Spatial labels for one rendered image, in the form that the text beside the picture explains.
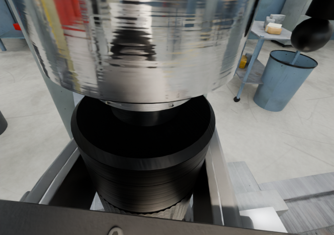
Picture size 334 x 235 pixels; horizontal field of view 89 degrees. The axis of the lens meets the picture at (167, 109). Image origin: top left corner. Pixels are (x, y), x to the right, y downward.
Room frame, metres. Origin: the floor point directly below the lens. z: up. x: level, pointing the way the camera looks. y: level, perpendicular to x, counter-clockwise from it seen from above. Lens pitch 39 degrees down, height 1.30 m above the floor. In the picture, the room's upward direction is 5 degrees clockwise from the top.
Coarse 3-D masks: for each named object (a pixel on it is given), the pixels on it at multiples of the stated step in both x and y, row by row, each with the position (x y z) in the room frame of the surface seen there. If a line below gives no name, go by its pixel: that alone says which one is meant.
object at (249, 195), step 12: (228, 168) 0.21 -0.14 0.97; (240, 168) 0.21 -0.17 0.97; (240, 180) 0.19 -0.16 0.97; (252, 180) 0.19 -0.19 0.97; (240, 192) 0.16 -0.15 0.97; (252, 192) 0.14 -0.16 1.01; (264, 192) 0.14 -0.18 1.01; (276, 192) 0.15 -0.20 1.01; (192, 204) 0.13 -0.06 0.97; (240, 204) 0.12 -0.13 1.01; (252, 204) 0.12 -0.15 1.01; (264, 204) 0.12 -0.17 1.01; (276, 204) 0.13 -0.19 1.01; (192, 216) 0.11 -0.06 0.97
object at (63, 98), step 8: (8, 0) 0.36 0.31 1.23; (16, 16) 0.36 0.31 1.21; (24, 32) 0.36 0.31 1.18; (32, 48) 0.36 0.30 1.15; (40, 72) 0.36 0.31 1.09; (48, 80) 0.36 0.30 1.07; (48, 88) 0.36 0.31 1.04; (56, 88) 0.36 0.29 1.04; (64, 88) 0.36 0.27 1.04; (56, 96) 0.36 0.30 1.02; (64, 96) 0.36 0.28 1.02; (72, 96) 0.37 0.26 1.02; (56, 104) 0.36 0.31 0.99; (64, 104) 0.36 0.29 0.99; (72, 104) 0.36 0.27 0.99; (64, 112) 0.36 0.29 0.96; (72, 112) 0.36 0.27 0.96; (64, 120) 0.36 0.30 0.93; (72, 136) 0.36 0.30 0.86
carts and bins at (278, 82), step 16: (272, 16) 2.32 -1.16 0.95; (256, 32) 2.02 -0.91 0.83; (272, 32) 2.01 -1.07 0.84; (288, 32) 2.14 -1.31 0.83; (256, 48) 1.85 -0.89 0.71; (240, 64) 2.24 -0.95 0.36; (256, 64) 2.42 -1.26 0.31; (272, 64) 1.85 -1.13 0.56; (288, 64) 1.72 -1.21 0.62; (304, 64) 1.97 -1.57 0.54; (256, 80) 1.91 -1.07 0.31; (272, 80) 1.78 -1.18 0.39; (288, 80) 1.70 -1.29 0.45; (304, 80) 1.73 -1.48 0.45; (256, 96) 1.89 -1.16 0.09; (272, 96) 1.74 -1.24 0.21; (288, 96) 1.71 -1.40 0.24; (0, 112) 1.15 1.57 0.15; (0, 128) 1.04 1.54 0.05
